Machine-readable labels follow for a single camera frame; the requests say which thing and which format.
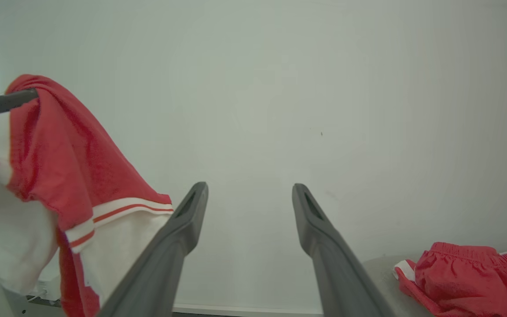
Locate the red shorts with white trim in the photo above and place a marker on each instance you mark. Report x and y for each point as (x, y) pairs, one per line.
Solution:
(469, 281)

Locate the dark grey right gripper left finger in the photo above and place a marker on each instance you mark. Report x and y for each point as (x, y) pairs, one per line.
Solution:
(161, 264)

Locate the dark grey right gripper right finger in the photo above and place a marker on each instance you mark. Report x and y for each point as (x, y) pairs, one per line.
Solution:
(337, 273)

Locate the red and white striped shirt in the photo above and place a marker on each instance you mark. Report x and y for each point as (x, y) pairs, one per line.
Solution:
(60, 163)

